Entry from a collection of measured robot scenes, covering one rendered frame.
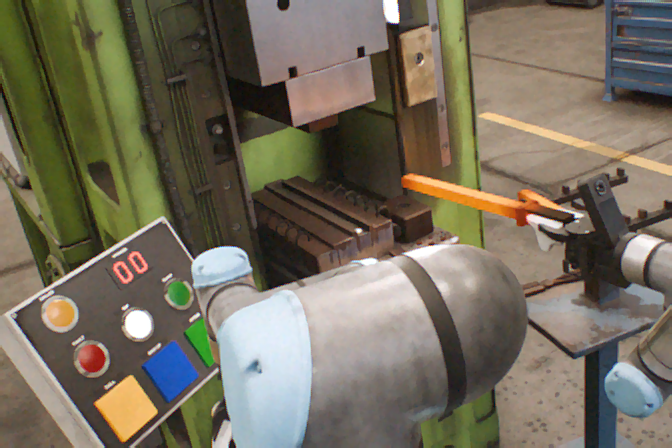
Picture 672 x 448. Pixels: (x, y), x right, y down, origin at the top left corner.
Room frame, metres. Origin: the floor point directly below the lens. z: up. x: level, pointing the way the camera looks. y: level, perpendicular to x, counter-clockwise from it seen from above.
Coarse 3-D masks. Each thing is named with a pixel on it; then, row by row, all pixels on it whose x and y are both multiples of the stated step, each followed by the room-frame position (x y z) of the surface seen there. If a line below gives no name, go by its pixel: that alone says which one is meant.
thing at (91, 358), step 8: (88, 344) 0.99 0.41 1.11; (80, 352) 0.98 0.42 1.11; (88, 352) 0.98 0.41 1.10; (96, 352) 0.99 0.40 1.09; (80, 360) 0.97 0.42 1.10; (88, 360) 0.97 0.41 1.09; (96, 360) 0.98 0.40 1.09; (104, 360) 0.99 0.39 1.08; (88, 368) 0.96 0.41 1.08; (96, 368) 0.97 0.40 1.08
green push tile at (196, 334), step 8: (200, 320) 1.12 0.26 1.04; (192, 328) 1.10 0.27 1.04; (200, 328) 1.11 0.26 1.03; (192, 336) 1.09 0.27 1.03; (200, 336) 1.10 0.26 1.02; (192, 344) 1.08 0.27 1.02; (200, 344) 1.09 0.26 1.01; (208, 344) 1.10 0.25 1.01; (200, 352) 1.08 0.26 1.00; (208, 352) 1.09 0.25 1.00; (208, 360) 1.08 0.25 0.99
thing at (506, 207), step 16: (416, 176) 1.45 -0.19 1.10; (432, 192) 1.38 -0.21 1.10; (448, 192) 1.33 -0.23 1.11; (464, 192) 1.30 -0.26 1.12; (480, 192) 1.29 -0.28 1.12; (480, 208) 1.25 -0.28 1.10; (496, 208) 1.22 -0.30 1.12; (512, 208) 1.18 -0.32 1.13; (528, 208) 1.15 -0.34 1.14; (544, 208) 1.14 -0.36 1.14; (528, 224) 1.15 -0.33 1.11
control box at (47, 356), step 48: (144, 240) 1.18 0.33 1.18; (48, 288) 1.03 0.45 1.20; (96, 288) 1.07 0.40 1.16; (144, 288) 1.11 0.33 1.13; (192, 288) 1.16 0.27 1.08; (0, 336) 0.98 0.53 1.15; (48, 336) 0.97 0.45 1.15; (96, 336) 1.01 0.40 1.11; (144, 336) 1.05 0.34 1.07; (48, 384) 0.93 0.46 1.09; (96, 384) 0.95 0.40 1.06; (144, 384) 0.99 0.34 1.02; (192, 384) 1.04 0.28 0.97; (96, 432) 0.90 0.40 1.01; (144, 432) 0.94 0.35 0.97
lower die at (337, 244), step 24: (264, 192) 1.79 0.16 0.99; (312, 192) 1.73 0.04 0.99; (264, 216) 1.66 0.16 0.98; (288, 216) 1.61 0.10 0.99; (312, 216) 1.59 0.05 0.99; (360, 216) 1.54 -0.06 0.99; (288, 240) 1.51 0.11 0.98; (312, 240) 1.49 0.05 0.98; (336, 240) 1.45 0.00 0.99; (360, 240) 1.46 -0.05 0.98; (384, 240) 1.49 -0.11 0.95; (312, 264) 1.43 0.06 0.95; (336, 264) 1.42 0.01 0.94
